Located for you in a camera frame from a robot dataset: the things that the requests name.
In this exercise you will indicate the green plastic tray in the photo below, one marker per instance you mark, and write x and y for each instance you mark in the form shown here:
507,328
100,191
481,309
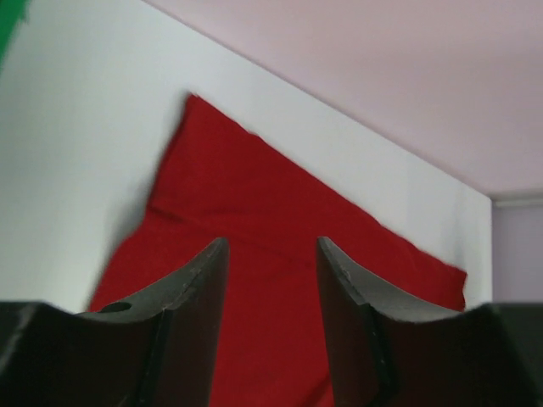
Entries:
11,13

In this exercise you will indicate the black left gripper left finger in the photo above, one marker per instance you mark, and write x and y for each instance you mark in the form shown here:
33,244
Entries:
156,347

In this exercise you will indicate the right aluminium corner post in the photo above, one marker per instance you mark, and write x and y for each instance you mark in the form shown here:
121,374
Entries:
517,199

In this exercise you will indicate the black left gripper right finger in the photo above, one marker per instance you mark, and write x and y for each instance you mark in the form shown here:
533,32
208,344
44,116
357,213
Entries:
387,347

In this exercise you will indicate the red t shirt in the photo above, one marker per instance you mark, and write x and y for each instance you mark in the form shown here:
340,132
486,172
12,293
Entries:
218,180

